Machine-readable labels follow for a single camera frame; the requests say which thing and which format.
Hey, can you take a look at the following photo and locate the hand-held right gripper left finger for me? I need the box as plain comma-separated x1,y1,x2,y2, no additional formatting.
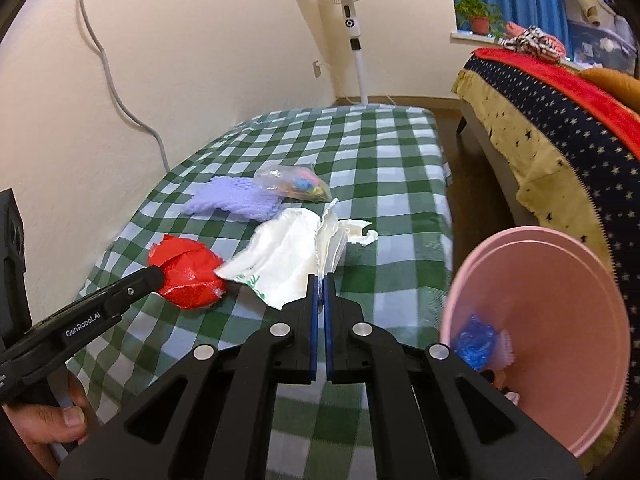
57,274,322,480

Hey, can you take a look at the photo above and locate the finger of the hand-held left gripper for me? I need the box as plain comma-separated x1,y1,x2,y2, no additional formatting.
87,265,167,318

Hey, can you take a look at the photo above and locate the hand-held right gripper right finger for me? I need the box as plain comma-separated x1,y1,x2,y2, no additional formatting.
324,272,586,480

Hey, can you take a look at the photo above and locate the red plastic bag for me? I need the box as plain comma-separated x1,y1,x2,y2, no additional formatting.
146,234,227,310

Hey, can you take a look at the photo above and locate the white tissue packet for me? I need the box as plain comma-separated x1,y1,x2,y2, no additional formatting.
214,199,378,310

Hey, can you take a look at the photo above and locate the blue plastic bag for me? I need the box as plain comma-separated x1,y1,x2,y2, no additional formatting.
451,314,498,372

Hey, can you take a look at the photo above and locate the pink plastic bin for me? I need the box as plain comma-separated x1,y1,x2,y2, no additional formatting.
440,226,630,458

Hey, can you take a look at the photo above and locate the person's left hand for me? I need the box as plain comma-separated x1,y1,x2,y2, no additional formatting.
2,370,96,478

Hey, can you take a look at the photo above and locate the purple knitted cloth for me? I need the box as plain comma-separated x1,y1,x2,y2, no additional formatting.
181,176,282,222

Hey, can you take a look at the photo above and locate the clear plastic bag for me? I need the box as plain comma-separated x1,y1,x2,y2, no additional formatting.
254,162,333,204

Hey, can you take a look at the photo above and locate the white serrated wrapper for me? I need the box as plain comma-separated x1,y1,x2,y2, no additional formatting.
492,329,517,370

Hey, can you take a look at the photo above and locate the green checkered tablecloth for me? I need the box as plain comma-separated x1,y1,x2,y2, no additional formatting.
65,106,453,480

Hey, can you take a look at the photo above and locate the yellow bed skirt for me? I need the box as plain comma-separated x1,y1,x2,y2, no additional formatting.
451,70,613,271

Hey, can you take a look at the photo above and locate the white standing fan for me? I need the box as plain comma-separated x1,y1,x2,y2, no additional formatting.
285,0,386,107

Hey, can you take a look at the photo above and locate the bed with red blanket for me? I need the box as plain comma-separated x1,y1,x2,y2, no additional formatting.
462,55,640,356

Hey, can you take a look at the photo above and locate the white windowsill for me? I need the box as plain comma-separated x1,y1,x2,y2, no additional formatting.
450,30,506,42

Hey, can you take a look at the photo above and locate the potted green plant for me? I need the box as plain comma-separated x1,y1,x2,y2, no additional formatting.
454,0,503,37

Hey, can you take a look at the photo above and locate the black white striped cloth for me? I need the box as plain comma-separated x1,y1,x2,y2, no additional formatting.
501,25,563,63

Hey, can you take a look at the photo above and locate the pink folded cloth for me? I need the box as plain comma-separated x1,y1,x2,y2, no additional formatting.
505,21,567,56

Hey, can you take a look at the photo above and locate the brown pillow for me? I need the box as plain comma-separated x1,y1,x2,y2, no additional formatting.
580,66,640,92

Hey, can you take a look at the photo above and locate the clear plastic storage box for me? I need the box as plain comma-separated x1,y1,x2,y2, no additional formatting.
567,12,638,73

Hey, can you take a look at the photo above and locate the grey wall cable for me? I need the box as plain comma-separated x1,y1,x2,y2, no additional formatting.
65,0,171,171

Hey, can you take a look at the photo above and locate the white fan cable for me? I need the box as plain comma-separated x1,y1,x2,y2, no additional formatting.
320,62,401,107

